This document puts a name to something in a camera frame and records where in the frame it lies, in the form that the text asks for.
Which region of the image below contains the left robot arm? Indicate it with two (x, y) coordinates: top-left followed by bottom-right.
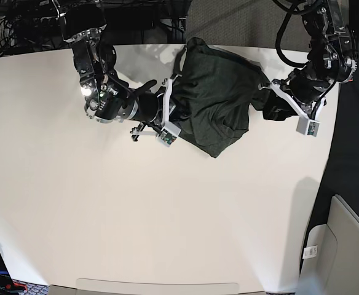
(259, 1), (357, 136)

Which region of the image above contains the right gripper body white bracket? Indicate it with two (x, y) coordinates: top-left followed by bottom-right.
(130, 77), (181, 147)

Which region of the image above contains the white plastic bin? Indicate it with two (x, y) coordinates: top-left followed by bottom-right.
(296, 195), (359, 294)

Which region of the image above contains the green long sleeve shirt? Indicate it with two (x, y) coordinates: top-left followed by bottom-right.
(172, 37), (270, 158)

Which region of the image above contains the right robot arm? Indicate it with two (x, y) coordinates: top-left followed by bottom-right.
(52, 1), (189, 146)

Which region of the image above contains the dark grey mat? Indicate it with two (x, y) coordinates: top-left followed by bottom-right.
(310, 60), (359, 234)

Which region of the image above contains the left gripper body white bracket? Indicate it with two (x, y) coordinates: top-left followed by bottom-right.
(258, 79), (326, 137)

